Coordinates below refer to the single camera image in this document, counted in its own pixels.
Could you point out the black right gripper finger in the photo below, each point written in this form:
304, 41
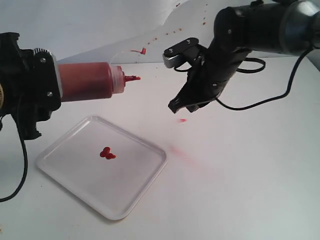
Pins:
195, 107
185, 97

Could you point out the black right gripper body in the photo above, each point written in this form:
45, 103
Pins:
208, 80

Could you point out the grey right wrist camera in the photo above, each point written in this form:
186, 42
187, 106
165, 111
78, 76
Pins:
180, 53

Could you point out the red ketchup blob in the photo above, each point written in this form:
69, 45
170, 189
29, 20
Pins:
106, 153

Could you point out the white rectangular plastic tray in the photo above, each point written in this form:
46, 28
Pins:
112, 187

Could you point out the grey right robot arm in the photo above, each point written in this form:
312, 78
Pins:
289, 27

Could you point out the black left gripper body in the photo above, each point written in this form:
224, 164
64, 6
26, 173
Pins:
30, 85

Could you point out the red ketchup squeeze bottle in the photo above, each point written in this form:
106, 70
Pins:
94, 80

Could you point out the white paper backdrop sheet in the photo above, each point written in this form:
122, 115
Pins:
114, 31

